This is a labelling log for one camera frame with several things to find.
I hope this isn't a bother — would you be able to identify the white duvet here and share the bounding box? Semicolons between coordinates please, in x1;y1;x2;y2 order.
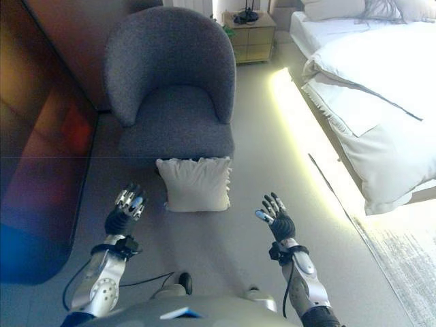
300;29;436;216

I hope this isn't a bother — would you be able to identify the grey robot torso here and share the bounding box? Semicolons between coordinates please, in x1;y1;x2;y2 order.
63;293;304;327

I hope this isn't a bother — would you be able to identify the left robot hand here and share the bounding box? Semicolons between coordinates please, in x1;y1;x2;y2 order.
104;183;149;236

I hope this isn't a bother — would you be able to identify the grey fabric armchair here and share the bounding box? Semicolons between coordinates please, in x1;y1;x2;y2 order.
104;6;237;173

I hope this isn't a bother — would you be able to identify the wooden nightstand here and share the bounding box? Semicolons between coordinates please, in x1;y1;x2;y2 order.
221;12;277;65

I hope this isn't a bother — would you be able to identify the grey patterned rug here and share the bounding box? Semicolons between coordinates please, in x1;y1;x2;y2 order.
350;200;436;327

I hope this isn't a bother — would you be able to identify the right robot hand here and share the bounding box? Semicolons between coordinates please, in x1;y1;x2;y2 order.
254;192;296;241

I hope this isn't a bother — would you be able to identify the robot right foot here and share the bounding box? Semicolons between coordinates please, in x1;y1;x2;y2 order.
243;285;278;313

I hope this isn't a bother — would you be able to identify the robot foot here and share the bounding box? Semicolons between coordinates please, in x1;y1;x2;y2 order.
243;285;278;313
149;271;193;300

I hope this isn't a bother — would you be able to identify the brown wooden cabinet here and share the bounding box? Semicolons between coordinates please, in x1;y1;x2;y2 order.
0;0;164;285

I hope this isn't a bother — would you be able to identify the black desk lamp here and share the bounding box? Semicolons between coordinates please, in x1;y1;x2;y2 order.
233;0;260;25

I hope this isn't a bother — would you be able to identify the black cable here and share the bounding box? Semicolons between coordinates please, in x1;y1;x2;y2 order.
62;250;176;311
283;250;298;320

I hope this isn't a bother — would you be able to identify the white ruffled cushion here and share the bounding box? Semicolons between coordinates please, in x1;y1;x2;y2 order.
155;156;233;213

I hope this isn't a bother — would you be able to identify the white pillow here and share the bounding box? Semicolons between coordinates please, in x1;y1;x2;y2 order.
301;0;367;22

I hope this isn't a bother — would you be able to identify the grey fringed throw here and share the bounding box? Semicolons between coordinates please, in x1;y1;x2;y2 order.
354;0;408;25

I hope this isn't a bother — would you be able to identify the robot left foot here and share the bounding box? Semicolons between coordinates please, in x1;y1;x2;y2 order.
149;271;193;300

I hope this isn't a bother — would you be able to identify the white bed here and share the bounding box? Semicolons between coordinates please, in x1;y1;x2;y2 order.
288;0;436;205

